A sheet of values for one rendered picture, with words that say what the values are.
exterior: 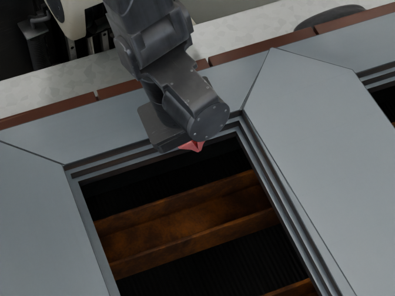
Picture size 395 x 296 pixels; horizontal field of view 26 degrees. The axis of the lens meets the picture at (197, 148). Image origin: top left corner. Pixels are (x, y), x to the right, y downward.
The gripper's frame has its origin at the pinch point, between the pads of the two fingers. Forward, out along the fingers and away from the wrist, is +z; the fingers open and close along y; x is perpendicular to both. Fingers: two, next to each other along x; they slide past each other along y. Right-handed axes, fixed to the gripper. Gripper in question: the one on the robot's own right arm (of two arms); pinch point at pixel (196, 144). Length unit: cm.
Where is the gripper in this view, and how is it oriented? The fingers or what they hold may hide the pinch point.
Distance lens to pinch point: 117.5
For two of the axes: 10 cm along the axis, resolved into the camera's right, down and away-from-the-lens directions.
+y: 9.0, -4.3, 0.0
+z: 2.4, 5.0, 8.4
